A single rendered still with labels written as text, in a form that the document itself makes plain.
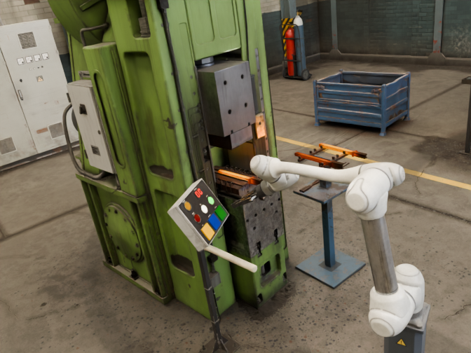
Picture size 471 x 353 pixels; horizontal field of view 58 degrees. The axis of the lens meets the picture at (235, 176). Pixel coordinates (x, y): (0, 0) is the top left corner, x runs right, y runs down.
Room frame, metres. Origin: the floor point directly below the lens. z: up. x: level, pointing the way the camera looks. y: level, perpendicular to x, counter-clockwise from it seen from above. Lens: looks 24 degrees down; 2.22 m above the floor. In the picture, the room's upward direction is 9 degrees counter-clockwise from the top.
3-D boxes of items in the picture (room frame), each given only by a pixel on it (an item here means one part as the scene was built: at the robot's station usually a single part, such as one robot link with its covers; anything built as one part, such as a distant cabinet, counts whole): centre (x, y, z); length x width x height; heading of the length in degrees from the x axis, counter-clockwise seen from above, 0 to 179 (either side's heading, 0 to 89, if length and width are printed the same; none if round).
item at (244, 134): (2.75, 0.06, 1.32); 0.42 x 0.20 x 0.10; 43
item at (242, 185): (2.75, 0.06, 0.96); 0.42 x 0.20 x 0.09; 43
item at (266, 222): (2.79, 0.03, 0.69); 0.56 x 0.38 x 0.45; 43
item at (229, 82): (2.78, 0.03, 1.56); 0.42 x 0.39 x 0.40; 43
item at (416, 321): (1.64, -0.76, 0.63); 0.22 x 0.18 x 0.06; 145
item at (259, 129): (2.91, -0.22, 1.27); 0.09 x 0.02 x 0.17; 133
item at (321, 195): (2.85, -0.66, 0.74); 0.40 x 0.30 x 0.02; 126
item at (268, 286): (2.79, 0.03, 0.23); 0.55 x 0.37 x 0.47; 43
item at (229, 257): (2.30, 0.11, 0.62); 0.44 x 0.05 x 0.05; 43
